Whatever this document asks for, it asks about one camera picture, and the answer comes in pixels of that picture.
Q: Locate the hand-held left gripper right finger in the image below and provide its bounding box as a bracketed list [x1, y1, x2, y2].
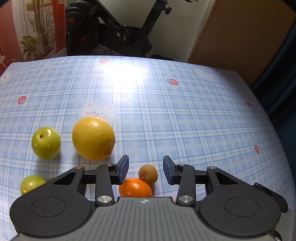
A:
[163, 155, 240, 206]

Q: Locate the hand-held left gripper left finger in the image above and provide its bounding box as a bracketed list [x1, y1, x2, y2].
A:
[52, 154, 129, 206]

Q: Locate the small brown kiwi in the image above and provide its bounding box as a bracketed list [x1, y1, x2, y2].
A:
[138, 164, 159, 185]

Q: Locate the orange mandarin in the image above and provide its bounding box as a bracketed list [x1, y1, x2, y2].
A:
[119, 178, 152, 198]

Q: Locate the yellow lemon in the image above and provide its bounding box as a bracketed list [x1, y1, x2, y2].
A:
[72, 116, 116, 162]

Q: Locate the green plum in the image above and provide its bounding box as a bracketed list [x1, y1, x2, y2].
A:
[20, 175, 47, 195]
[31, 127, 62, 160]

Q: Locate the blue plaid tablecloth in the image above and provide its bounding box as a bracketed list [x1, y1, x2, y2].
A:
[0, 55, 289, 241]

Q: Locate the dark blue curtain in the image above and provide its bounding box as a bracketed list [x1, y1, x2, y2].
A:
[251, 32, 296, 163]

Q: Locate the black exercise bike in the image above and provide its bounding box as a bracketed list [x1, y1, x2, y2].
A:
[65, 0, 174, 61]

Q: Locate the wooden board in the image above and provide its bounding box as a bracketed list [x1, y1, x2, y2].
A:
[186, 0, 296, 86]

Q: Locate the potted green plant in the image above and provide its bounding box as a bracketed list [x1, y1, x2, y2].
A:
[0, 0, 67, 75]

